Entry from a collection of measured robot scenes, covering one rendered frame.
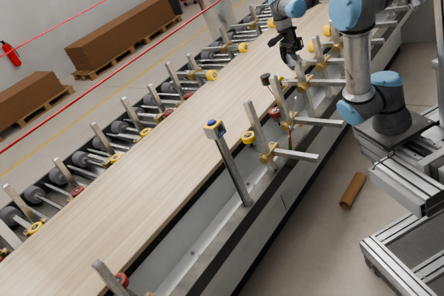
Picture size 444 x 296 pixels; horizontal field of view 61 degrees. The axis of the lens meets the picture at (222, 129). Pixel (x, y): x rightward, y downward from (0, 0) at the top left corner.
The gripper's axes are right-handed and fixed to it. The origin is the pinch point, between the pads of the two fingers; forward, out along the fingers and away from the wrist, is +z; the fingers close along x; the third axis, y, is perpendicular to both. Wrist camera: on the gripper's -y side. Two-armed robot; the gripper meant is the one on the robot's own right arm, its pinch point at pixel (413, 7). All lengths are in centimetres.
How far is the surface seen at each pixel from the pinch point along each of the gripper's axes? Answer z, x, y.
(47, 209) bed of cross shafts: 52, -221, -120
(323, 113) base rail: 54, -41, -40
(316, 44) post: 14, -27, -49
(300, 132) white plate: 49, -65, -31
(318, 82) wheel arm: 28, -42, -34
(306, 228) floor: 124, -81, -35
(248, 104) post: 8, -95, -19
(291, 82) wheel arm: 28, -50, -51
